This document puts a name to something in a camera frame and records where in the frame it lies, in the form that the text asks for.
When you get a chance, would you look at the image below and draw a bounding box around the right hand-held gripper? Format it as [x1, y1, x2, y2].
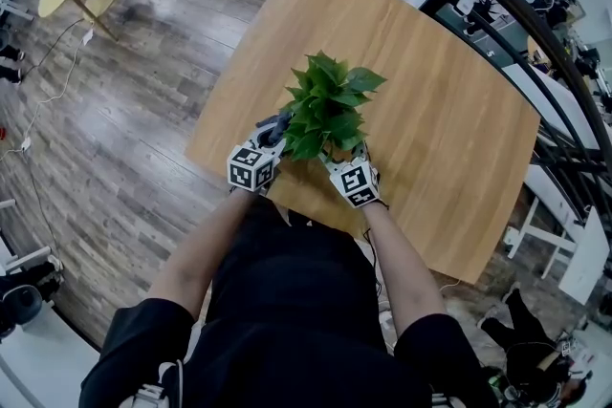
[317, 140, 383, 209]

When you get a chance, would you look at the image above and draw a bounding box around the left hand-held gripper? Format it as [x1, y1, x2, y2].
[227, 118, 287, 193]

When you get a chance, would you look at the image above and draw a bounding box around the dark blue cloth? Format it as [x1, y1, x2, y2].
[257, 111, 294, 145]

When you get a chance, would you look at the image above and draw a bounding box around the green potted plant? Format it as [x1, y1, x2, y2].
[281, 51, 388, 162]

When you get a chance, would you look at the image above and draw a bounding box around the person's right forearm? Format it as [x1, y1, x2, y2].
[362, 200, 448, 340]

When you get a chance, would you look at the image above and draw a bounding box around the person's left forearm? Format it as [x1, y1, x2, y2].
[147, 188, 257, 319]

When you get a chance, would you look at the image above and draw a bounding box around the person's black shirt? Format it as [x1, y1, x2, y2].
[78, 198, 498, 408]

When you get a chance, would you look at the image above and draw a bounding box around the white desk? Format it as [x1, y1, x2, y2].
[504, 164, 612, 307]

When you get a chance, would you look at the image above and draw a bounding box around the white strap buckle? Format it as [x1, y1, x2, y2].
[128, 357, 186, 408]

